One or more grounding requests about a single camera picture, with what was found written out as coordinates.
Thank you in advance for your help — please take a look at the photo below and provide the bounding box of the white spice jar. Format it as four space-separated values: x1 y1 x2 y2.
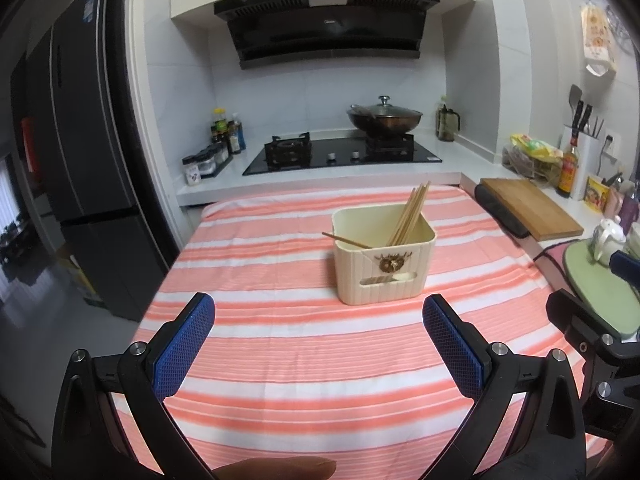
182 155 202 186

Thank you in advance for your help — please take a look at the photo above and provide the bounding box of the short wooden chopstick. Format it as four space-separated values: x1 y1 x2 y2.
385 188 416 247

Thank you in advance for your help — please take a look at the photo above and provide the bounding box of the white knife holder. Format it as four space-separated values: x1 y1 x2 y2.
556 84 609 201

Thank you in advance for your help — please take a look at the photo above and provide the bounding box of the wooden cutting board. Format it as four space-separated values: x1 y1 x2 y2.
480 178 584 242

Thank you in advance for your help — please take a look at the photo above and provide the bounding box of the black range hood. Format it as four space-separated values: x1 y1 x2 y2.
214 0 440 70

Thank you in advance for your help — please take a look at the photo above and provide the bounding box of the black refrigerator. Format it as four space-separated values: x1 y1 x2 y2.
23 0 177 322

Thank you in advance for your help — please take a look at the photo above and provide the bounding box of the blue cap bottle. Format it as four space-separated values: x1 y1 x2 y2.
232 112 246 152

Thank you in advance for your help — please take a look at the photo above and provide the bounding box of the striped pink tablecloth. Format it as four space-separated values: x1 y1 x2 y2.
134 184 582 479

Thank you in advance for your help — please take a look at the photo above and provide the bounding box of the dark glass pitcher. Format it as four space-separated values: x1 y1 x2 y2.
435 96 461 142

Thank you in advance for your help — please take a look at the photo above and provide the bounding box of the yellow seasoning box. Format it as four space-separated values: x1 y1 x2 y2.
584 174 608 212

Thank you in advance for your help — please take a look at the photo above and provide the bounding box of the cream plastic utensil holder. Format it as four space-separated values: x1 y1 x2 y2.
332 204 437 306

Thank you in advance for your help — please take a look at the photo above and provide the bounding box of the white teapot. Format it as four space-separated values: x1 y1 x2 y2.
588 216 626 266

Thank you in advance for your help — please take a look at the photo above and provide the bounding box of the green tray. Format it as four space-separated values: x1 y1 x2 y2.
563 240 640 338

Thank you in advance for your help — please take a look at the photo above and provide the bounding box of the spice jar rack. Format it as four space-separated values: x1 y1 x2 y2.
194 142 232 179

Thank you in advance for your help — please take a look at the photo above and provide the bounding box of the hanging paper bag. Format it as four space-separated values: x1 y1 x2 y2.
580 3 616 78

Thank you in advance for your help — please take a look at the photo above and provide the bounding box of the black gas stove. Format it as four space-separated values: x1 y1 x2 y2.
243 132 442 176

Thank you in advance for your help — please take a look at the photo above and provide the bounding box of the wok with glass lid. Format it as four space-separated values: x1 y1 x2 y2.
347 96 423 136

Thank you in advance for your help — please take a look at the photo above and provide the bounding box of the person's left hand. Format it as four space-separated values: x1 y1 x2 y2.
213 456 336 480

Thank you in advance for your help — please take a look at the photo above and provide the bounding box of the sauce bottle orange label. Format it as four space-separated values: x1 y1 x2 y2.
556 133 579 197

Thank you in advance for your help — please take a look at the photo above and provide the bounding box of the yellow snack bag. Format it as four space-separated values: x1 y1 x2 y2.
510 133 563 164

